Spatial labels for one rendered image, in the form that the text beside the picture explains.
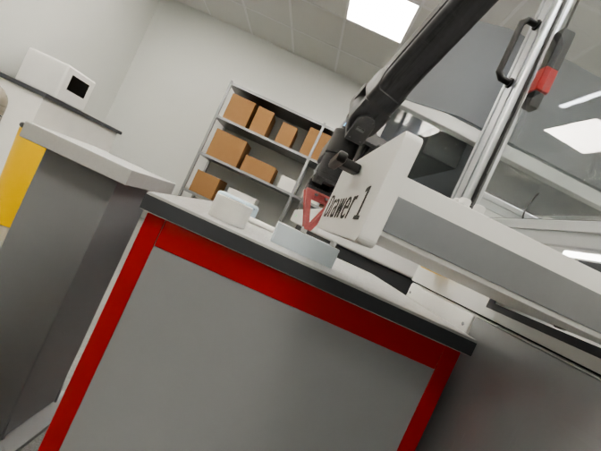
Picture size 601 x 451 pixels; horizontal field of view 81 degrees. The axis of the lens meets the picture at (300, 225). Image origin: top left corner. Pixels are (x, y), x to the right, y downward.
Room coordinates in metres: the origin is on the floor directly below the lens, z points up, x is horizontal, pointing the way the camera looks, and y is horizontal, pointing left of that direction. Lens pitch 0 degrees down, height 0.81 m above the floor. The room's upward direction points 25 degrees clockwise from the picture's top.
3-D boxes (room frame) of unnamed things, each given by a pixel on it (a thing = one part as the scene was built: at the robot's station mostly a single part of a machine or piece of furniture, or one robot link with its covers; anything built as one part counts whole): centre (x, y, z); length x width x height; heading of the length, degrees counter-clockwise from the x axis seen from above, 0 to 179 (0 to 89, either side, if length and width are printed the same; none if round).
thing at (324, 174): (0.70, -0.01, 0.93); 0.10 x 0.07 x 0.07; 5
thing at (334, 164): (0.45, -0.02, 0.91); 0.07 x 0.04 x 0.01; 5
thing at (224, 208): (0.63, 0.12, 0.78); 0.07 x 0.07 x 0.04
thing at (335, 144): (0.70, -0.02, 0.99); 0.07 x 0.06 x 0.07; 103
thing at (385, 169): (0.46, -0.05, 0.87); 0.29 x 0.02 x 0.11; 5
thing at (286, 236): (0.69, -0.02, 0.78); 0.12 x 0.08 x 0.04; 95
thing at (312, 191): (0.69, -0.01, 0.85); 0.07 x 0.07 x 0.09; 5
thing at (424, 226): (0.48, -0.26, 0.86); 0.40 x 0.26 x 0.06; 95
